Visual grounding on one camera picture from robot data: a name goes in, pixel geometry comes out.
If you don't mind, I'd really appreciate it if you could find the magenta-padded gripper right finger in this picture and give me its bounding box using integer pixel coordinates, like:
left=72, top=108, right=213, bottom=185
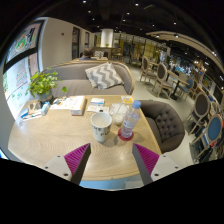
left=131, top=142, right=184, bottom=186

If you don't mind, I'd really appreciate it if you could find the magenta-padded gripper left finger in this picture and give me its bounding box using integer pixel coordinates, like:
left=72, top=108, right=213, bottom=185
left=40, top=142, right=92, bottom=186

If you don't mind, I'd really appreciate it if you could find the clear blue-capped water bottle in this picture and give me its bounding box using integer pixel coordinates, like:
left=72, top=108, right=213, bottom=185
left=119, top=99, right=142, bottom=139

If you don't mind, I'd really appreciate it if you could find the flat round red coaster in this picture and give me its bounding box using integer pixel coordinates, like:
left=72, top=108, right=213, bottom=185
left=117, top=128, right=135, bottom=142

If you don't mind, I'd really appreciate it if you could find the white mug with dark lettering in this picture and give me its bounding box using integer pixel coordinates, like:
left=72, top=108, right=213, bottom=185
left=90, top=111, right=113, bottom=144

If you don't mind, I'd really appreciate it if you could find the dark grey tufted armchair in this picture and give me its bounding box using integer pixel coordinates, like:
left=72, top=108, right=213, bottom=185
left=139, top=99, right=186, bottom=154

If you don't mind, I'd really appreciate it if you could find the clear drinking glass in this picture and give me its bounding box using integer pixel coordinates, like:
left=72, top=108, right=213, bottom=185
left=109, top=102, right=129, bottom=127

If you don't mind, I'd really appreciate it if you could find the white rectangular box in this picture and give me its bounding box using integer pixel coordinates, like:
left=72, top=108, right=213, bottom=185
left=69, top=95, right=87, bottom=117

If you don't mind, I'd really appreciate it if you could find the small light blue box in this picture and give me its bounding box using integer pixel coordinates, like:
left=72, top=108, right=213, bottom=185
left=40, top=101, right=51, bottom=116

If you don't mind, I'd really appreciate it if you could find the white and teal tube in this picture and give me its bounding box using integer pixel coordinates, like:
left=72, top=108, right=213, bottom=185
left=21, top=111, right=43, bottom=122

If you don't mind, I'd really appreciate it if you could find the yellow card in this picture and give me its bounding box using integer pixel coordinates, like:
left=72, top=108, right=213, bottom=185
left=120, top=95, right=135, bottom=104

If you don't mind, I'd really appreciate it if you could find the brown wooden card stand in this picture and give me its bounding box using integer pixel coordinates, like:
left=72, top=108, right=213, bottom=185
left=27, top=99, right=43, bottom=116

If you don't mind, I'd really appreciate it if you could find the blue and white flat box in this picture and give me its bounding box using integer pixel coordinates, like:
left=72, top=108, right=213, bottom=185
left=19, top=108, right=30, bottom=119

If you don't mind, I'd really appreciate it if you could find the green potted plant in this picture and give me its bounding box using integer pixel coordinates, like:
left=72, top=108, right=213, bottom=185
left=25, top=67, right=68, bottom=103

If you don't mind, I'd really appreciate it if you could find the group of round-backed dining chairs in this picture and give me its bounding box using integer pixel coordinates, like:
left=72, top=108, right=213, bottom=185
left=139, top=54, right=224, bottom=161

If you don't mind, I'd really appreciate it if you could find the grey curved sofa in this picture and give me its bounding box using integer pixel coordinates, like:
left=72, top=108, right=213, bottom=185
left=43, top=60, right=136, bottom=98

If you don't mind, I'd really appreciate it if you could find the grey white chevron cushion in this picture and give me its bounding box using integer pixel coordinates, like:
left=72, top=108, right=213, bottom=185
left=84, top=62, right=125, bottom=90

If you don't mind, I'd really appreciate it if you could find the window with colourful decals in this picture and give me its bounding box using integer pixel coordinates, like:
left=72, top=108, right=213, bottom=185
left=2, top=19, right=46, bottom=118

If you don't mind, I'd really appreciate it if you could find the person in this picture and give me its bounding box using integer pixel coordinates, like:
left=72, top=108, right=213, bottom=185
left=79, top=48, right=95, bottom=61

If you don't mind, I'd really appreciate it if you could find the group of ceiling spot lights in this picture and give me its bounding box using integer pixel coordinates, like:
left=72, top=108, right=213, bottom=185
left=81, top=0, right=218, bottom=58

